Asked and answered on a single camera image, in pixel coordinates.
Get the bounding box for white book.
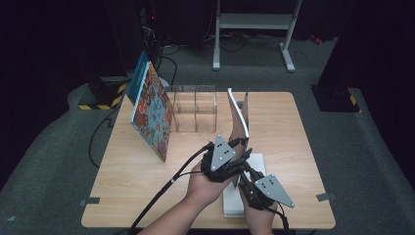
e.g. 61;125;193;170
222;153;267;218

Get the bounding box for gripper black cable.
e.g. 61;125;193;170
269;206;292;235
128;142;215;235

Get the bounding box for bundle of black floor cables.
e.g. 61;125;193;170
204;30;285;53

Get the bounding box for dark blue picture book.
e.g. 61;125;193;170
126;50;151;106

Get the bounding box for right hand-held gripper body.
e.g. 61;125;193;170
240;173;296;212

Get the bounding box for clear acrylic book rack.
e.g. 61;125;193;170
164;85;218;133

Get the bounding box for black yellow striped stand base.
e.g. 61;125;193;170
77;77;128;111
311;84;361;114

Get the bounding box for black equipment cabinet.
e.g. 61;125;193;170
104;0;164;73

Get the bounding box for black floor cable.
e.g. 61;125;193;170
87;45;179;169

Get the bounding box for sky-blue picture book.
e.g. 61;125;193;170
130;61;175;164

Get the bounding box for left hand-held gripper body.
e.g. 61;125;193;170
200;133;243;183

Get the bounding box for grey tape piece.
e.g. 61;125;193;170
79;197;101;207
315;192;337;203

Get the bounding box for white metal stand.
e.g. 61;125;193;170
211;0;302;73

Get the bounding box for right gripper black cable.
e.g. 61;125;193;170
269;206;292;235

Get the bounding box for person's left hand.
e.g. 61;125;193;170
185;161;234;211

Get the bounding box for dark red purple book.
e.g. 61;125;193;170
226;87;252;189

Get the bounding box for person's right hand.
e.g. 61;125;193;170
242;192;278;231

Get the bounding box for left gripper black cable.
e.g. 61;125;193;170
128;142;215;235

